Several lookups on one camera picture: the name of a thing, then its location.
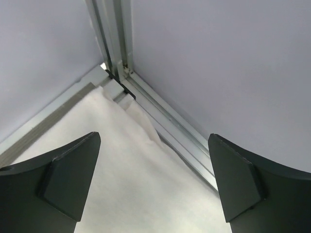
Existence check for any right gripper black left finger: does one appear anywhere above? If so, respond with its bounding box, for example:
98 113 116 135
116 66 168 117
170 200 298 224
0 132 101 233

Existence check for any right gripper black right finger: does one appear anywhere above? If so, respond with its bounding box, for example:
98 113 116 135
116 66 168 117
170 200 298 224
208 134 311 233

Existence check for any aluminium corner frame post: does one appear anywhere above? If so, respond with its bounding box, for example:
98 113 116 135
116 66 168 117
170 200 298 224
86 0 134 79

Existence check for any white coca-cola t-shirt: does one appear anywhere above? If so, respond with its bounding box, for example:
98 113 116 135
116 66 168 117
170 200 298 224
17 87 231 233

